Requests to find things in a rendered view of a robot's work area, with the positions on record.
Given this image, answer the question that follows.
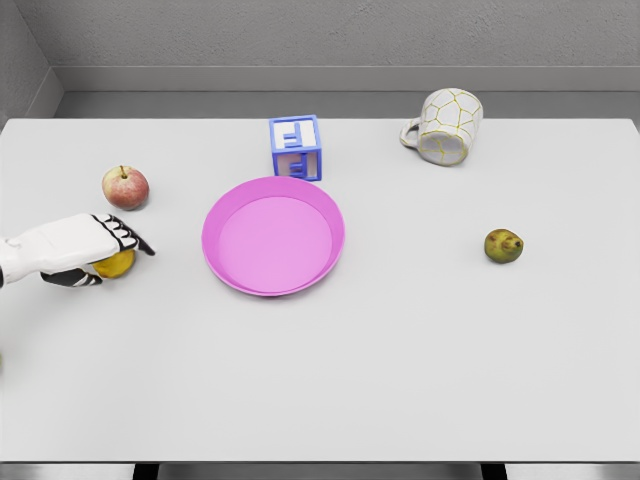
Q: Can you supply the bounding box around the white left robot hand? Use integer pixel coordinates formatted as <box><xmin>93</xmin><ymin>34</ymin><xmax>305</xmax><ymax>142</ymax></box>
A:
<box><xmin>20</xmin><ymin>213</ymin><xmax>157</xmax><ymax>289</ymax></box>

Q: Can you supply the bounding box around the blue white letter block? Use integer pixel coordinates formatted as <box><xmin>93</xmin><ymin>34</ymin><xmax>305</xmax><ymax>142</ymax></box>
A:
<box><xmin>268</xmin><ymin>114</ymin><xmax>324</xmax><ymax>182</ymax></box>

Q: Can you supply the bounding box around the red apple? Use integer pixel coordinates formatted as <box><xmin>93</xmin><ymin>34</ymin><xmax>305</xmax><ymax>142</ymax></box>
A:
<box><xmin>101</xmin><ymin>165</ymin><xmax>150</xmax><ymax>211</ymax></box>

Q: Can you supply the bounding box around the pink round plate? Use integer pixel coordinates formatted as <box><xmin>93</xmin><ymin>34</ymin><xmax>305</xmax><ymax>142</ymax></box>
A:
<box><xmin>201</xmin><ymin>175</ymin><xmax>346</xmax><ymax>298</ymax></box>

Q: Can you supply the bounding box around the white mug with yellow lines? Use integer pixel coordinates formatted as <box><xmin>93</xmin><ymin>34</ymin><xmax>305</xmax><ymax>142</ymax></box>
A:
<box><xmin>398</xmin><ymin>87</ymin><xmax>485</xmax><ymax>168</ymax></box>

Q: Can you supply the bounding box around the green brown pear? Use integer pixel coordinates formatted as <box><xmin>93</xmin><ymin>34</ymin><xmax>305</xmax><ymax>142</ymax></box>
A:
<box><xmin>483</xmin><ymin>228</ymin><xmax>525</xmax><ymax>265</ymax></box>

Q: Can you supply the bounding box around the yellow lemon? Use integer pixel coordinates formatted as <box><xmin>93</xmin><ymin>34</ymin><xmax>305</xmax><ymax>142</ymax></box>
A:
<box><xmin>92</xmin><ymin>249</ymin><xmax>137</xmax><ymax>280</ymax></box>

